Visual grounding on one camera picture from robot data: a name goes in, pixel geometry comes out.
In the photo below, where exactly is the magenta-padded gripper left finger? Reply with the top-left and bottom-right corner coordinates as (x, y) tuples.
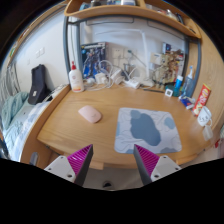
(43, 143), (94, 187)

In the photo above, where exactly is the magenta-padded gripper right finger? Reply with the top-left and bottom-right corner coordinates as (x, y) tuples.
(133, 143), (182, 186)

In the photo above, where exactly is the pink computer mouse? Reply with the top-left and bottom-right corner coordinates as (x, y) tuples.
(78, 105), (103, 124)

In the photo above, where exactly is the grey blue-patterned mouse pad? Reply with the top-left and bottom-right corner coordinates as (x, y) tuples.
(114, 107), (183, 155)

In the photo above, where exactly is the small white box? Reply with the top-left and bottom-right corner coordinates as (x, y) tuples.
(202, 124), (214, 142)

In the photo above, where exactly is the white mug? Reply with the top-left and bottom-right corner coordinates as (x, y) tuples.
(197, 105), (214, 128)

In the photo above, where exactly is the blue snack packet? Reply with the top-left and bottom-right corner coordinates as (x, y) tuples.
(178, 94), (197, 110)

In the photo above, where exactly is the pale bedding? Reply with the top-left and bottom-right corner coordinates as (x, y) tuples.
(0, 91), (51, 161)

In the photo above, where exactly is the black pen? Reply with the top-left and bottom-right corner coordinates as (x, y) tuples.
(143, 87), (165, 94)

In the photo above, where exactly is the red yellow chips can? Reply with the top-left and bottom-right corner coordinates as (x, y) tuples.
(192, 83), (212, 117)

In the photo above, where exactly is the blue white-capped tube bottle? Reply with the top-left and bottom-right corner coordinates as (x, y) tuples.
(172, 75), (185, 98)

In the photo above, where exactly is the black bag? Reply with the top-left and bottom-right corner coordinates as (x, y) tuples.
(27, 64), (51, 106)

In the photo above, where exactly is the blue spray bottle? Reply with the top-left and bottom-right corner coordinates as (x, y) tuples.
(184, 65), (198, 99)

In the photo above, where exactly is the white red-capped lotion bottle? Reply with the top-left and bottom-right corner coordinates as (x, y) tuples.
(68, 60), (85, 93)

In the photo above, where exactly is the white power strip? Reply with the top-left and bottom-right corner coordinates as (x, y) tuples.
(124, 77), (143, 90)

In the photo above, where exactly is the tan robot figure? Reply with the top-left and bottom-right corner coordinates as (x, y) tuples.
(153, 53), (179, 89)

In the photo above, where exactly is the white charger block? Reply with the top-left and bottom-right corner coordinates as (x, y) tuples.
(111, 68), (124, 84)
(94, 72), (108, 85)

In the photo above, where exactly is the glass jar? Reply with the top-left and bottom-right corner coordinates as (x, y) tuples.
(123, 63), (136, 78)

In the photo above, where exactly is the dark robot model kit box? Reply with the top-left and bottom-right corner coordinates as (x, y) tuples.
(80, 41), (108, 80)

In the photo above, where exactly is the printed figure box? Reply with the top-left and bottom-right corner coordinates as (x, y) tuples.
(162, 42), (185, 68)

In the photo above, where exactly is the white coiled cable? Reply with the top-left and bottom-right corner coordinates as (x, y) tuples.
(84, 59), (116, 92)

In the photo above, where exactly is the white wall socket panel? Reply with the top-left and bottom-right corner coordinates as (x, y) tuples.
(111, 47), (125, 68)

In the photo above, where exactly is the wooden wall shelf unit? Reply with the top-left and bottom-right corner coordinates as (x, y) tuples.
(63, 0), (202, 40)

